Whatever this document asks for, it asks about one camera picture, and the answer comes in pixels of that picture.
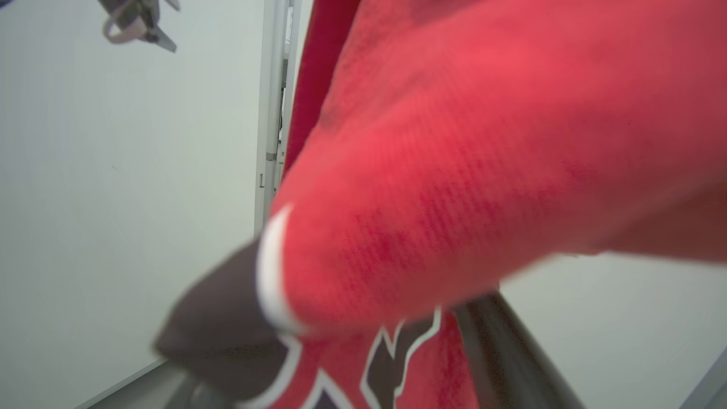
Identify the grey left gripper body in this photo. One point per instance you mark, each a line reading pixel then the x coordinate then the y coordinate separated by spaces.
pixel 128 17

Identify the dark grey pointed right gripper left finger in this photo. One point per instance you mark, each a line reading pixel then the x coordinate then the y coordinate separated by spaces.
pixel 163 41

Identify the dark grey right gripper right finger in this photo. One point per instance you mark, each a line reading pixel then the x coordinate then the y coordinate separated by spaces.
pixel 511 358

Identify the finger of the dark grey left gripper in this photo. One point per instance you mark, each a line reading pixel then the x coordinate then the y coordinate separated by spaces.
pixel 193 397

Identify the red jersey black white trim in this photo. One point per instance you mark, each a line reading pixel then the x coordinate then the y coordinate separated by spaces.
pixel 454 170

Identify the grey metal frame rail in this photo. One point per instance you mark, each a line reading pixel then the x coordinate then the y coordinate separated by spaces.
pixel 136 386

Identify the grey metal frame post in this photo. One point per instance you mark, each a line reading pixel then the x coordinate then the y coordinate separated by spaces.
pixel 275 113

